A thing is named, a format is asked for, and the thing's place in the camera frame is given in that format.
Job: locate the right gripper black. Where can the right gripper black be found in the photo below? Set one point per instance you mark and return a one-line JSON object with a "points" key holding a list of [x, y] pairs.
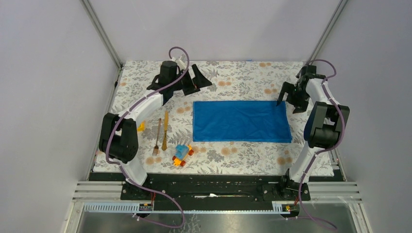
{"points": [[301, 107]]}

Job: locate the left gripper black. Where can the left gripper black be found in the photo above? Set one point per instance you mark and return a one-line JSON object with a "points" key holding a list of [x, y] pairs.
{"points": [[199, 81]]}

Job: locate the blue cloth napkin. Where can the blue cloth napkin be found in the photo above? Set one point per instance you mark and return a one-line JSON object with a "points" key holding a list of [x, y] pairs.
{"points": [[241, 120]]}

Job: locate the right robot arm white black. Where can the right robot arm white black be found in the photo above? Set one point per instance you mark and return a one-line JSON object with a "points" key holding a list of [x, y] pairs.
{"points": [[323, 131]]}

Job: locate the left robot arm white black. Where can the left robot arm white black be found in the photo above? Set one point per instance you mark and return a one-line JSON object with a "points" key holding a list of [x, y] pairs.
{"points": [[119, 138]]}

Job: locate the blue orange toy car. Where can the blue orange toy car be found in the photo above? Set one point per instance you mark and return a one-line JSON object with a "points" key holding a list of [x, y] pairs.
{"points": [[182, 152]]}

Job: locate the yellow toy block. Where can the yellow toy block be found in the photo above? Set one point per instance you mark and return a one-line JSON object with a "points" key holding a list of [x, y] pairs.
{"points": [[141, 127]]}

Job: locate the gold fork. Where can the gold fork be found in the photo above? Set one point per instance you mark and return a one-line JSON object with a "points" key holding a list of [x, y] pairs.
{"points": [[156, 146]]}

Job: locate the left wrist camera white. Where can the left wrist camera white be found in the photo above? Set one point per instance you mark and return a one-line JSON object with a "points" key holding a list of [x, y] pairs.
{"points": [[182, 62]]}

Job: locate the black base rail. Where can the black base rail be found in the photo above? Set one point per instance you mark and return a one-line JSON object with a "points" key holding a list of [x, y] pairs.
{"points": [[216, 192]]}

